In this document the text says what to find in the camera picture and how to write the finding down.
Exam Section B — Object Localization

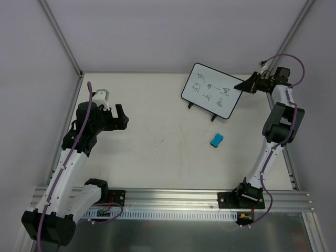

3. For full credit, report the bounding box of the small white whiteboard black frame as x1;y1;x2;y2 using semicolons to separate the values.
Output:
181;62;243;120

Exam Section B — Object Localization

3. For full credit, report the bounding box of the blue whiteboard eraser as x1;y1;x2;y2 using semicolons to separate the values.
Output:
210;133;224;148

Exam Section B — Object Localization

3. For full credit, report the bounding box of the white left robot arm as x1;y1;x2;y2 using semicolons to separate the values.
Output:
21;101;129;248

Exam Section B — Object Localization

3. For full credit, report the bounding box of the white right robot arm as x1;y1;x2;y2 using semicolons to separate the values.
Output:
224;67;305;209

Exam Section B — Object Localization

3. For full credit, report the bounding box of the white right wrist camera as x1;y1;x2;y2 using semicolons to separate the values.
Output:
259;60;271;79

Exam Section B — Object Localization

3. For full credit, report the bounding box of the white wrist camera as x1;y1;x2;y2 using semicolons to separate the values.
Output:
92;89;110;111
259;60;271;79

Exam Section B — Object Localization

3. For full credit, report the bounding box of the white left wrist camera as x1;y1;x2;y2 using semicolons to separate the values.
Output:
92;89;110;111

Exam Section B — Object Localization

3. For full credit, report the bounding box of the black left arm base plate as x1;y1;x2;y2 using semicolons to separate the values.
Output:
108;190;126;207

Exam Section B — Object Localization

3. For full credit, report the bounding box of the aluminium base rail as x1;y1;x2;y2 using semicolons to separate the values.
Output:
30;185;314;211

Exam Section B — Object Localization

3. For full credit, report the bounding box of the white slotted cable duct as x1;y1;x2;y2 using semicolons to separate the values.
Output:
82;207;238;222

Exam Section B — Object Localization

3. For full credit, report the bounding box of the right aluminium frame post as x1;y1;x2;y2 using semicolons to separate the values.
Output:
267;0;316;76

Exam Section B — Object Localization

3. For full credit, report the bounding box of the aluminium frame post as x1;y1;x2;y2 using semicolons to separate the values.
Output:
267;0;316;76
37;0;83;77

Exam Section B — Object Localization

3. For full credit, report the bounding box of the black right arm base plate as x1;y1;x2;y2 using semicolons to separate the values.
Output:
217;192;265;209

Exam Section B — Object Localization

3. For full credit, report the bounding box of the left aluminium frame post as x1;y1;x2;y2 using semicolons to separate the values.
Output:
37;0;83;77

